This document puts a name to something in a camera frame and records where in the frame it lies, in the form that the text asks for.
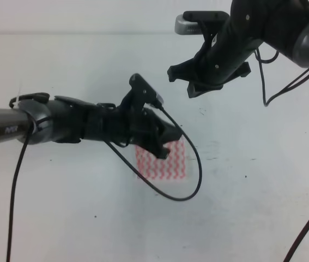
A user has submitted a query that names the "pink white wavy striped towel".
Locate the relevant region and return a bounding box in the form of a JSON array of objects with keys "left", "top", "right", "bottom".
[{"left": 135, "top": 138, "right": 187, "bottom": 181}]

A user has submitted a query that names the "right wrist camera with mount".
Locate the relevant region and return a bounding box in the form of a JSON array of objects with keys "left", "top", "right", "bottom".
[{"left": 174, "top": 11, "right": 229, "bottom": 42}]

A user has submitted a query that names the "black right camera cable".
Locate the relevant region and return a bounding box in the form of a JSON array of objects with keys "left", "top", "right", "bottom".
[{"left": 253, "top": 43, "right": 309, "bottom": 262}]

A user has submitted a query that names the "black left camera cable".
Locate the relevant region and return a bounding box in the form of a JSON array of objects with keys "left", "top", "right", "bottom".
[{"left": 5, "top": 105, "right": 203, "bottom": 262}]

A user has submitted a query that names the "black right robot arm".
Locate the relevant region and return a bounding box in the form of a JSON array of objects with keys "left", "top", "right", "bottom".
[{"left": 167, "top": 1, "right": 309, "bottom": 98}]

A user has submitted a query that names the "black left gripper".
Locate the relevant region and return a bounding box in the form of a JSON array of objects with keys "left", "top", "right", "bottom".
[{"left": 82, "top": 103, "right": 183, "bottom": 159}]

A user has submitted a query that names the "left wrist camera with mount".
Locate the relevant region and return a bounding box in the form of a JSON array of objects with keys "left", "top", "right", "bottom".
[{"left": 129, "top": 73, "right": 163, "bottom": 111}]

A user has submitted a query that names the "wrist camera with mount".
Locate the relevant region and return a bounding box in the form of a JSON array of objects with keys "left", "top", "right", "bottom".
[
  {"left": 174, "top": 11, "right": 229, "bottom": 42},
  {"left": 129, "top": 73, "right": 163, "bottom": 111}
]

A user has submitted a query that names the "black camera cable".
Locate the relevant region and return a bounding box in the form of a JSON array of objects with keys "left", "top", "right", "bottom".
[
  {"left": 253, "top": 43, "right": 309, "bottom": 262},
  {"left": 5, "top": 105, "right": 203, "bottom": 262}
]

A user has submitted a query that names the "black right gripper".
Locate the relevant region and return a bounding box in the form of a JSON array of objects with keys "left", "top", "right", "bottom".
[{"left": 167, "top": 24, "right": 263, "bottom": 98}]

